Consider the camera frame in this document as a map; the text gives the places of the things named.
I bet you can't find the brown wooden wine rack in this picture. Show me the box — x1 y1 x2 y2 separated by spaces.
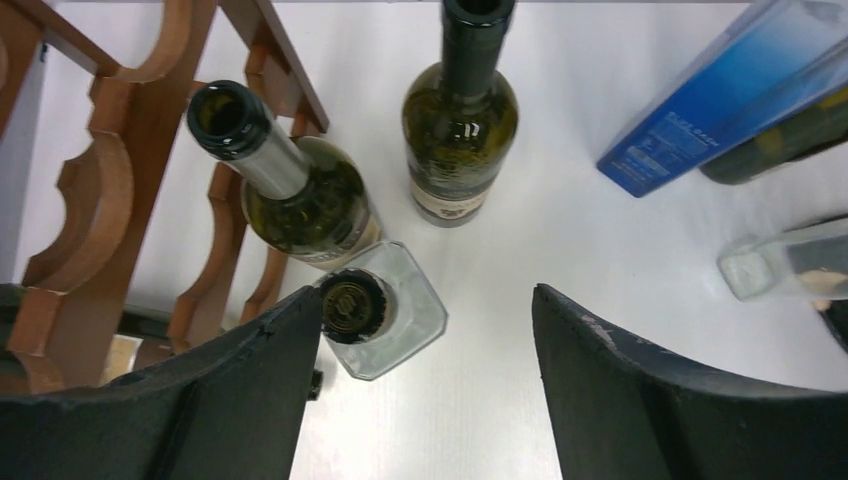
1 1 329 394

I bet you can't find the clear round glass bottle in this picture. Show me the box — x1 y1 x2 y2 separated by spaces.
716 214 847 302

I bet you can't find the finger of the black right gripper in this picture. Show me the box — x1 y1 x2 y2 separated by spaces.
818 300 847 351

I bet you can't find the green wine bottle brown label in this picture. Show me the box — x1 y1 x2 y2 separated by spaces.
1 283 175 358

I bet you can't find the clear square bottle black cap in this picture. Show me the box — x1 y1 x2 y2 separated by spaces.
314 240 449 381

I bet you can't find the blue square glass bottle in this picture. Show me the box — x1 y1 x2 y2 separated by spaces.
596 1 847 198

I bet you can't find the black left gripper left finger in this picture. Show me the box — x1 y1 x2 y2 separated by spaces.
1 286 321 479

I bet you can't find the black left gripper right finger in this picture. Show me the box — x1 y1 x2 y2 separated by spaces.
532 284 847 479

